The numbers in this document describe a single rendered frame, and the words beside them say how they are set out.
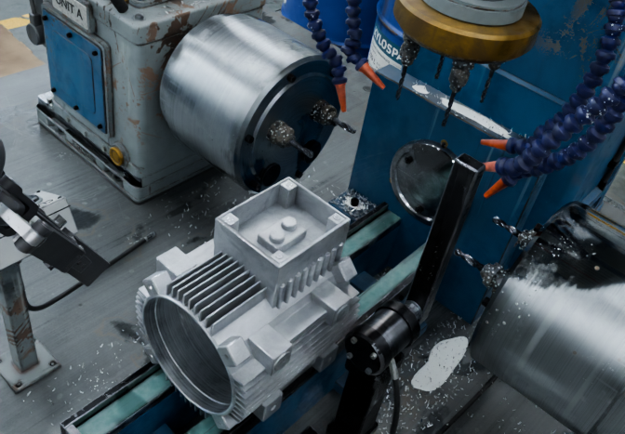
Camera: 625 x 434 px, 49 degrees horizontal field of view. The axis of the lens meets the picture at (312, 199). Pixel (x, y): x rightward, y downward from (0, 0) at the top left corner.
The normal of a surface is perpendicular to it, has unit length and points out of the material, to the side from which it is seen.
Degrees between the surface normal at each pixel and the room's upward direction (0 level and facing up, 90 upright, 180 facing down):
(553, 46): 90
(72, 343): 0
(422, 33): 90
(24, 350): 90
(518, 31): 0
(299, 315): 0
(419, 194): 90
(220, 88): 54
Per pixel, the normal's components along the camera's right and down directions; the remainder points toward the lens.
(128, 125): -0.66, 0.40
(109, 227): 0.14, -0.76
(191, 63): -0.43, -0.16
